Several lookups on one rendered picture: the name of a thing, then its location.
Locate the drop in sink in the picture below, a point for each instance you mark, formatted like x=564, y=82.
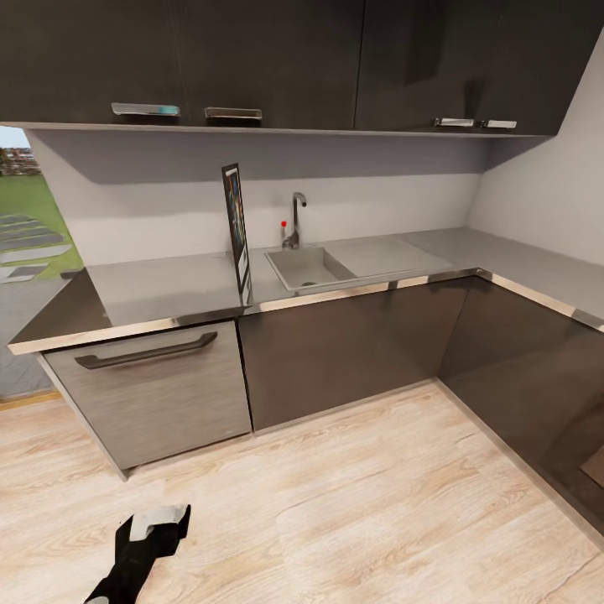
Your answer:
x=306, y=268

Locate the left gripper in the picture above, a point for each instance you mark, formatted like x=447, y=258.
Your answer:
x=163, y=541

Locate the poster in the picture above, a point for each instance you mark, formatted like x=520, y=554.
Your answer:
x=233, y=194

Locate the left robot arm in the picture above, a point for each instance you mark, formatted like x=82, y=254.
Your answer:
x=149, y=534

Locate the oven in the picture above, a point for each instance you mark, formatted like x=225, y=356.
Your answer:
x=579, y=457

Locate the fixed window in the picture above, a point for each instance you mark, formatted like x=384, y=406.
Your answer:
x=38, y=258

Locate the cabinet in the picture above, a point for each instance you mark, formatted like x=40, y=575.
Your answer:
x=203, y=66
x=472, y=68

